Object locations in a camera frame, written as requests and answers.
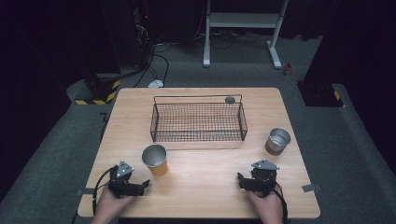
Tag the small red floor object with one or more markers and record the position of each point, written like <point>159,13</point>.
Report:
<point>288,69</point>

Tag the orange paper cup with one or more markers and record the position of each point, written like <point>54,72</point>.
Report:
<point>157,168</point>

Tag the black yellow striped stand base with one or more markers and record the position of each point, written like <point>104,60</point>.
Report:
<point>320,95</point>
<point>99,90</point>

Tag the small grey round disc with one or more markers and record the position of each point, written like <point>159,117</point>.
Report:
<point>230,100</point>

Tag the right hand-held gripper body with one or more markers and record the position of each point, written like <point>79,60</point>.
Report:
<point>266,180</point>

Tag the white floor plug box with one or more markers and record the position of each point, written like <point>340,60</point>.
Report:
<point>155,83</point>

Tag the black equipment rack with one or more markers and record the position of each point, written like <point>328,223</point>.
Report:
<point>130,34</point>

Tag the grey tape piece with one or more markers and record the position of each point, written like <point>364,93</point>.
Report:
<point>86,191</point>
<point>311,188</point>

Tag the person's left hand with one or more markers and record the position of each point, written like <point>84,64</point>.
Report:
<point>110,205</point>

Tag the white metal stand frame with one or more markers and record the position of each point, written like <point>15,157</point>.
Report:
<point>243,20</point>

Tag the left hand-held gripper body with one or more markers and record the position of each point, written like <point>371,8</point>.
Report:
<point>120,183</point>

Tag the person's right hand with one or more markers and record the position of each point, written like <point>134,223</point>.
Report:
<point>270,207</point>

